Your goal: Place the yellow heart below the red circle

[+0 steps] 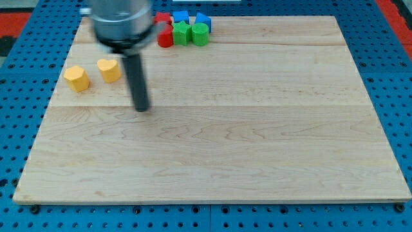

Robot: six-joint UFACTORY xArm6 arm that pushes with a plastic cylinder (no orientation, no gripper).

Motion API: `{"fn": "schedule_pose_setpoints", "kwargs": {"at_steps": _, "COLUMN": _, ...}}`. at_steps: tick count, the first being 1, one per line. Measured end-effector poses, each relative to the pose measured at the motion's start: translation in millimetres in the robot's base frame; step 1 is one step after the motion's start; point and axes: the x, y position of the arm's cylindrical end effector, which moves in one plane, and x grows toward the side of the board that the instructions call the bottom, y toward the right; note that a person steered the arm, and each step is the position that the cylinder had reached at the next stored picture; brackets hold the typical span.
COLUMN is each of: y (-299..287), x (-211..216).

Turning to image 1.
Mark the light wooden board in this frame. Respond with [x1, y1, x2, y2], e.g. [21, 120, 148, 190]
[14, 16, 411, 205]

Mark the yellow hexagon block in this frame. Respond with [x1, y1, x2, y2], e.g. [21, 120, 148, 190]
[63, 66, 91, 92]

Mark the blue square block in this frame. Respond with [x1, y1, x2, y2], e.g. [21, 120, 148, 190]
[173, 10, 190, 24]

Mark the yellow heart block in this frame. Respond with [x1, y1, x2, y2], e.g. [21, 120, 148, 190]
[97, 59, 122, 83]

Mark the red circle block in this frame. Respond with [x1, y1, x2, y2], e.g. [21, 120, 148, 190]
[157, 24, 174, 48]

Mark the green star block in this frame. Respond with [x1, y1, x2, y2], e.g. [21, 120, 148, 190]
[172, 21, 192, 46]

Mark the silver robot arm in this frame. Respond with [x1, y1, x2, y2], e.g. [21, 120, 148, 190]
[79, 0, 165, 112]

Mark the blue pentagon block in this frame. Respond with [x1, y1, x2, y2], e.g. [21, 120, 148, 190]
[195, 12, 212, 33]

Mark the red star block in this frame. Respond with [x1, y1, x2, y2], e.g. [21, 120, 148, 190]
[153, 12, 172, 25]

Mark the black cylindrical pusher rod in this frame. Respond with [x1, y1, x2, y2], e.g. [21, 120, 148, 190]
[122, 54, 150, 112]

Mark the green circle block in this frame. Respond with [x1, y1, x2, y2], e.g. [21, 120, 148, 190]
[192, 23, 209, 46]

